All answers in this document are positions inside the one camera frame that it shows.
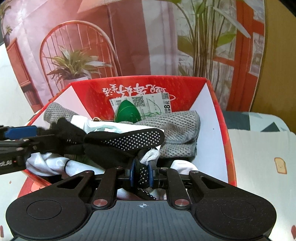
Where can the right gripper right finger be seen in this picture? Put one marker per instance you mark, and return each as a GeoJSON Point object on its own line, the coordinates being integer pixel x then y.
{"type": "Point", "coordinates": [169, 180]}

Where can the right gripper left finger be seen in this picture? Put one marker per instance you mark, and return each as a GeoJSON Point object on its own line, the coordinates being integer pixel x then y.
{"type": "Point", "coordinates": [113, 186]}

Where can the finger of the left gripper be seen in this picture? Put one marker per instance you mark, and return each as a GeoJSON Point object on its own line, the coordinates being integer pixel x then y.
{"type": "Point", "coordinates": [16, 133]}
{"type": "Point", "coordinates": [42, 144]}

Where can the white satin sleeve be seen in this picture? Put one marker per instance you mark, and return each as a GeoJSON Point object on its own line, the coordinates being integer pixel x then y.
{"type": "Point", "coordinates": [51, 164]}

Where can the black dotted sock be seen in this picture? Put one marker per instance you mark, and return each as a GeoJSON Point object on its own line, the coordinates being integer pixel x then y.
{"type": "Point", "coordinates": [134, 149]}

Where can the grey knitted cloth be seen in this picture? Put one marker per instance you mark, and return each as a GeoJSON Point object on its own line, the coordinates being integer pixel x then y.
{"type": "Point", "coordinates": [181, 129]}

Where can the bag with green cable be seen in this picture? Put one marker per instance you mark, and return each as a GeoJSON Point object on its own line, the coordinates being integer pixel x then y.
{"type": "Point", "coordinates": [88, 125]}

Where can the printed room backdrop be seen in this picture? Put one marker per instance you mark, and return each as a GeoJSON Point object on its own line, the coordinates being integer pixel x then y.
{"type": "Point", "coordinates": [53, 43]}

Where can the red strawberry cardboard box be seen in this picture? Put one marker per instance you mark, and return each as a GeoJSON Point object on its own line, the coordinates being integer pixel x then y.
{"type": "Point", "coordinates": [90, 98]}

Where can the green plastic item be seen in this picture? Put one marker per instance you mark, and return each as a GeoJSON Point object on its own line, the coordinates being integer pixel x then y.
{"type": "Point", "coordinates": [127, 112]}

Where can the cartoon bear table mat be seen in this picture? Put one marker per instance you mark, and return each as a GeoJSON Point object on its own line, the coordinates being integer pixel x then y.
{"type": "Point", "coordinates": [264, 157]}

